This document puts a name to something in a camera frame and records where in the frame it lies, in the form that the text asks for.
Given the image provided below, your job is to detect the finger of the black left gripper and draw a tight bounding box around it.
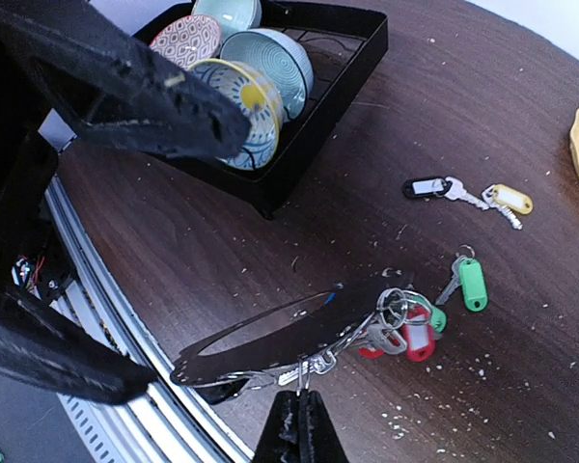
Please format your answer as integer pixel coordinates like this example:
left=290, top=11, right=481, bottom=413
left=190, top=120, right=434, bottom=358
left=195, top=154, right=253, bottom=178
left=253, top=389, right=349, bottom=463

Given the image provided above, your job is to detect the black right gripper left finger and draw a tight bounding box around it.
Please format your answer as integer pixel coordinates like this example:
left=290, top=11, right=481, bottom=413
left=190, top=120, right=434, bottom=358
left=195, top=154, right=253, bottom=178
left=0, top=288, right=157, bottom=405

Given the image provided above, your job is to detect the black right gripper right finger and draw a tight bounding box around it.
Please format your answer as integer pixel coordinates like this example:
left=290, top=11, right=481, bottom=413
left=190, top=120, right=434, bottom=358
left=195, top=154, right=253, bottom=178
left=0, top=1, right=251, bottom=158

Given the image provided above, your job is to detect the red tag key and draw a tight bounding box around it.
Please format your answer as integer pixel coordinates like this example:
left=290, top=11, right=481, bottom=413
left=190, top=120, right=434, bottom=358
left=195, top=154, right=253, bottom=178
left=358, top=309, right=435, bottom=363

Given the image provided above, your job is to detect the green tag key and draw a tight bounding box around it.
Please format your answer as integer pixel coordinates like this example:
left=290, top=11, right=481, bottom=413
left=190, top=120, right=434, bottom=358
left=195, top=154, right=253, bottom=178
left=429, top=305, right=448, bottom=334
left=435, top=245, right=488, bottom=313

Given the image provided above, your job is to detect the patterned plate in stand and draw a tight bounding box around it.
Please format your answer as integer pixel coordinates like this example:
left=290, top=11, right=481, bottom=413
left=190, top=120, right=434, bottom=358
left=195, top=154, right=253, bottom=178
left=187, top=59, right=283, bottom=171

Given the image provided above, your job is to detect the teal bowl in stand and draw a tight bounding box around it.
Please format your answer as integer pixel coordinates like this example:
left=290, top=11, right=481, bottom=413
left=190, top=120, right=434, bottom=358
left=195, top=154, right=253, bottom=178
left=192, top=0, right=262, bottom=41

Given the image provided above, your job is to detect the black tag key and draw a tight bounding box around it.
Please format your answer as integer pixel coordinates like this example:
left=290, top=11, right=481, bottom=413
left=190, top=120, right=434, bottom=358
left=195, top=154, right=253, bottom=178
left=401, top=177, right=489, bottom=210

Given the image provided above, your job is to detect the yellow tag key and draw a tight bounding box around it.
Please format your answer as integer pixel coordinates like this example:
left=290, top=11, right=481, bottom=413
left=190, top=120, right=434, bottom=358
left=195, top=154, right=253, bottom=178
left=482, top=184, right=534, bottom=231

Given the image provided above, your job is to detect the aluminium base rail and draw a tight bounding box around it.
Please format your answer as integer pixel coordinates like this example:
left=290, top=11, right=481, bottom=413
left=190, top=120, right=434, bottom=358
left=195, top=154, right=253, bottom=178
left=41, top=177, right=252, bottom=462

